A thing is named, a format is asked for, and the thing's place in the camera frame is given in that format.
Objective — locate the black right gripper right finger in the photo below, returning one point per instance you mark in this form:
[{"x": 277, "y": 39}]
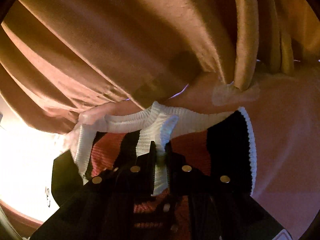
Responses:
[{"x": 220, "y": 204}]

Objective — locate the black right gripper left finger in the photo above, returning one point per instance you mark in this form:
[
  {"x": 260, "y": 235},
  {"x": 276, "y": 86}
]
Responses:
[{"x": 104, "y": 207}]

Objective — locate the white red black knit sweater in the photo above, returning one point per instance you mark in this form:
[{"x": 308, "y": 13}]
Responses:
[{"x": 187, "y": 136}]

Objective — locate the pink white patterned bedsheet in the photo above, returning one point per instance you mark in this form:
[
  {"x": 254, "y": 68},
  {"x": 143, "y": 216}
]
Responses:
[{"x": 284, "y": 114}]

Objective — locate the orange satin curtain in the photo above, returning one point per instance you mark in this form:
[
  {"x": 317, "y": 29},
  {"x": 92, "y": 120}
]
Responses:
[{"x": 62, "y": 57}]

